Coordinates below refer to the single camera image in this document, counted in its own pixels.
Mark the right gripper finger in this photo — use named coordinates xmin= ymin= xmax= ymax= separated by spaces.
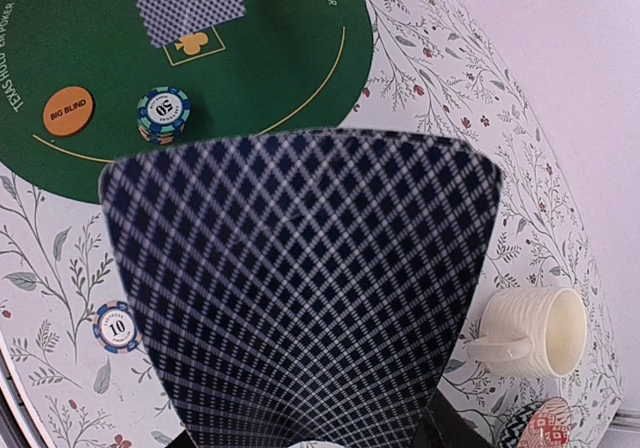
xmin=411 ymin=390 xmax=491 ymax=448

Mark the blue playing card deck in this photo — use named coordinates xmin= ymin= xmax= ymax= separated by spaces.
xmin=99 ymin=129 xmax=502 ymax=447

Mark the black white poker chip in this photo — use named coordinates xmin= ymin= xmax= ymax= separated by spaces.
xmin=92 ymin=300 xmax=141 ymax=355

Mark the green white chip stack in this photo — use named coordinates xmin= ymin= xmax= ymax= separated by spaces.
xmin=136 ymin=86 xmax=192 ymax=145

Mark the orange big blind button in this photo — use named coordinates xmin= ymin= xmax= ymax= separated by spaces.
xmin=43 ymin=86 xmax=95 ymax=137

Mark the red patterned bowl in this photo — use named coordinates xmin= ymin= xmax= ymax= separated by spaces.
xmin=497 ymin=397 xmax=572 ymax=448

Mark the white ceramic mug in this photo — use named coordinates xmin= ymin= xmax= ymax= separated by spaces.
xmin=466 ymin=287 xmax=588 ymax=378

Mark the floral tablecloth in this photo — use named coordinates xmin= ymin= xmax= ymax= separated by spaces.
xmin=1 ymin=0 xmax=622 ymax=447

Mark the green poker mat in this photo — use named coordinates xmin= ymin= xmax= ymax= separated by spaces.
xmin=1 ymin=0 xmax=373 ymax=203

